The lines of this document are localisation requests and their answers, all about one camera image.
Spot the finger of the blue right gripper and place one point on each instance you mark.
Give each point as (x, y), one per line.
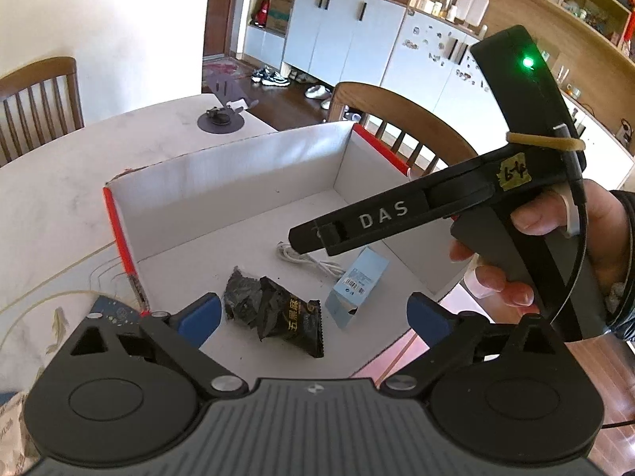
(361, 223)

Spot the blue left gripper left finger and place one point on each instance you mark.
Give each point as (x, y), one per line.
(198, 321)

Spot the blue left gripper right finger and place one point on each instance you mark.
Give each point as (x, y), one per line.
(432, 322)

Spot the dark seaweed snack packet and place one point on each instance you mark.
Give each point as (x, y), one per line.
(245, 300)

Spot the light blue small box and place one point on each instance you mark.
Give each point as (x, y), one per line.
(355, 286)

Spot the black snack packet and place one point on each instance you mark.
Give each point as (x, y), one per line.
(283, 315)

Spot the silver foil bag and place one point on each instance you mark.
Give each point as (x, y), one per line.
(17, 449)

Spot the red shoe box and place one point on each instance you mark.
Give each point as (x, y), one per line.
(189, 221)

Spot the wooden chair right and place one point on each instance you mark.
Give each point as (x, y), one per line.
(417, 139)

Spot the wooden chair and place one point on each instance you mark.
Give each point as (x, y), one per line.
(417, 139)
(39, 104)

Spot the black phone stand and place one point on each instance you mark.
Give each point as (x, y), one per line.
(226, 117)

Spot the wooden chair far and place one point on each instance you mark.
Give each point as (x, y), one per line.
(39, 104)

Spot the white wall cabinets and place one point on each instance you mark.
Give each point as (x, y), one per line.
(421, 49)

